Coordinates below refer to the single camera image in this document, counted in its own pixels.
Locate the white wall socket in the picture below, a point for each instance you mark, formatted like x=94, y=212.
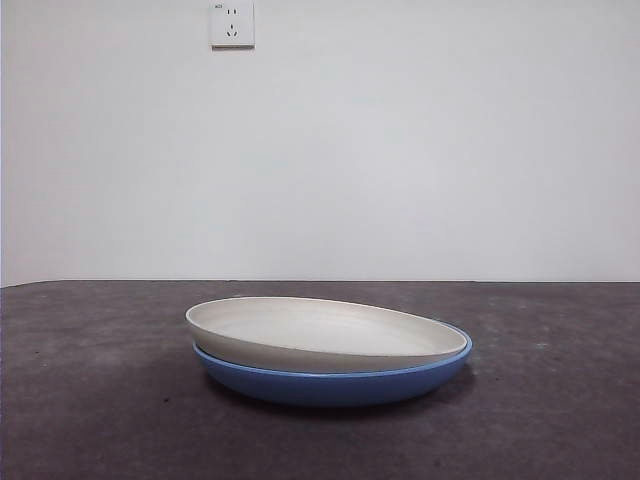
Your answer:
x=231, y=25

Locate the blue round plate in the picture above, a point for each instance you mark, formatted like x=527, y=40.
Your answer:
x=325, y=390

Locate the white round plate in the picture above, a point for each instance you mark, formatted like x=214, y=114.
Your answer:
x=325, y=335

